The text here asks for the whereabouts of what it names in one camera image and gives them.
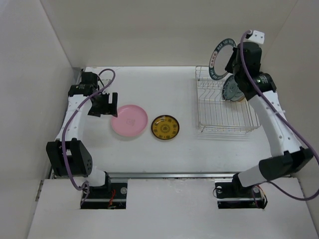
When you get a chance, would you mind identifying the white blue rimmed plate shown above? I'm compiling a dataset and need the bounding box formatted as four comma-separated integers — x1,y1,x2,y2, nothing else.
208,38,236,81

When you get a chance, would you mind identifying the yellow patterned small plate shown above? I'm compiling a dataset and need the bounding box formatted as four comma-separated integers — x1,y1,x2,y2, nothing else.
151,115,180,140

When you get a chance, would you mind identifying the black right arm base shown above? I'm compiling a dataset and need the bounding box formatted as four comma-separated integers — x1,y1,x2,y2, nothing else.
213,182,268,210

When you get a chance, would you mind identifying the pink plate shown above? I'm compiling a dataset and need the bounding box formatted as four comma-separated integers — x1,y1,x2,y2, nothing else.
111,105,148,137

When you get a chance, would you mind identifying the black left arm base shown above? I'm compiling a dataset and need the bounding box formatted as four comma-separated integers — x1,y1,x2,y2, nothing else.
80,181,128,210

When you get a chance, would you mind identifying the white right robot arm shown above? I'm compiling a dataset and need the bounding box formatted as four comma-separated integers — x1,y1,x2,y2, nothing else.
226,42,314,196

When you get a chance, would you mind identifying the dark green patterned plate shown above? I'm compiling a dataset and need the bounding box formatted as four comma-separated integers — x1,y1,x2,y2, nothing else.
222,75,245,102

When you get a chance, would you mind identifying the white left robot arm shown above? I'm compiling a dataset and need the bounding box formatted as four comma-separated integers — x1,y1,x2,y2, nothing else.
58,67,241,198

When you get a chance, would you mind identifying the metal wire dish rack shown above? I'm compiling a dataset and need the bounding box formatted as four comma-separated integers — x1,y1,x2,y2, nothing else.
195,65,261,133

